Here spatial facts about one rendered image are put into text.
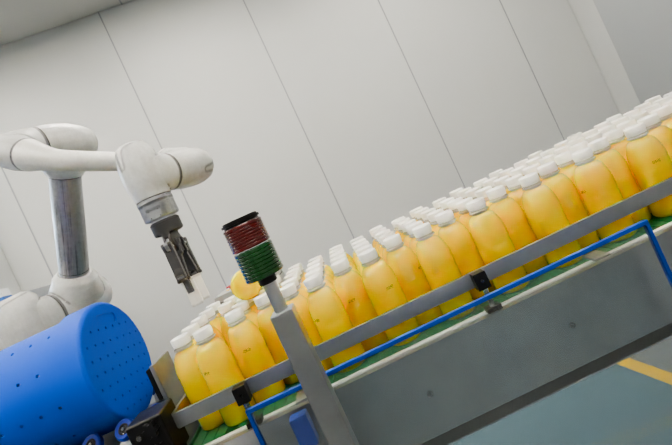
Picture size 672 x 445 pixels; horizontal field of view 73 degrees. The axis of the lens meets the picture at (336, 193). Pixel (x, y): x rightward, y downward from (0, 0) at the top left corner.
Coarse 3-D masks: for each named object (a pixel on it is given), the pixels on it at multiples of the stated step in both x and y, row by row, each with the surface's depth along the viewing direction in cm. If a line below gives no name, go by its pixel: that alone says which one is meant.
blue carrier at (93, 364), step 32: (64, 320) 101; (96, 320) 104; (128, 320) 116; (0, 352) 100; (32, 352) 96; (64, 352) 94; (96, 352) 98; (128, 352) 110; (0, 384) 93; (32, 384) 92; (64, 384) 92; (96, 384) 93; (128, 384) 104; (0, 416) 91; (32, 416) 91; (64, 416) 92; (96, 416) 94; (128, 416) 99
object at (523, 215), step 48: (624, 144) 98; (528, 192) 92; (576, 192) 94; (624, 192) 94; (432, 240) 90; (480, 240) 91; (528, 240) 93; (576, 240) 91; (336, 288) 94; (384, 288) 89; (432, 288) 91; (384, 336) 93
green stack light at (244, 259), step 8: (256, 248) 68; (264, 248) 69; (272, 248) 70; (240, 256) 68; (248, 256) 68; (256, 256) 68; (264, 256) 68; (272, 256) 69; (240, 264) 69; (248, 264) 68; (256, 264) 68; (264, 264) 68; (272, 264) 69; (280, 264) 70; (248, 272) 68; (256, 272) 68; (264, 272) 68; (272, 272) 68; (248, 280) 69; (256, 280) 68
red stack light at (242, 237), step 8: (240, 224) 68; (248, 224) 68; (256, 224) 69; (224, 232) 69; (232, 232) 68; (240, 232) 68; (248, 232) 68; (256, 232) 69; (264, 232) 70; (232, 240) 68; (240, 240) 68; (248, 240) 68; (256, 240) 68; (264, 240) 69; (232, 248) 69; (240, 248) 68; (248, 248) 68
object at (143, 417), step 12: (156, 408) 86; (168, 408) 86; (144, 420) 83; (156, 420) 82; (168, 420) 84; (132, 432) 82; (144, 432) 81; (156, 432) 82; (168, 432) 83; (180, 432) 87; (132, 444) 82; (144, 444) 82; (156, 444) 82; (168, 444) 82; (180, 444) 85
